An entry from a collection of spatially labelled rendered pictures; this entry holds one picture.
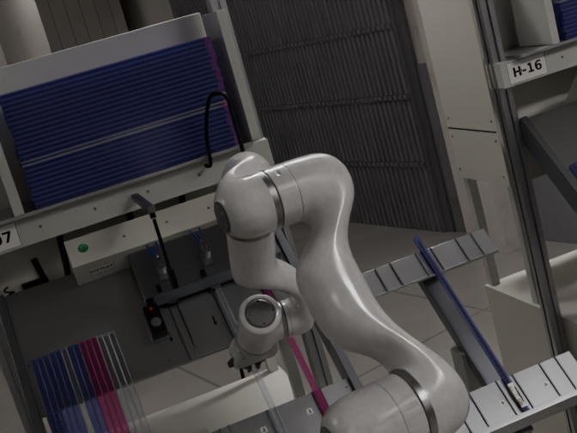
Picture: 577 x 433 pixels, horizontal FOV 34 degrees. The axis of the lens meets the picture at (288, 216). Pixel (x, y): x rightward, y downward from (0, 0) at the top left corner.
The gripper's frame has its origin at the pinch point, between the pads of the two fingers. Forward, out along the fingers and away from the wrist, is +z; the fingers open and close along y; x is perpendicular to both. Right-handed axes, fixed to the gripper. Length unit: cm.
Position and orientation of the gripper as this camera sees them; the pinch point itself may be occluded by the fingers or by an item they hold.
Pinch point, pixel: (252, 362)
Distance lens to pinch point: 212.0
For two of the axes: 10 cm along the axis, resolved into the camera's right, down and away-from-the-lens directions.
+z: -0.9, 4.4, 8.9
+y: -9.2, 3.2, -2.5
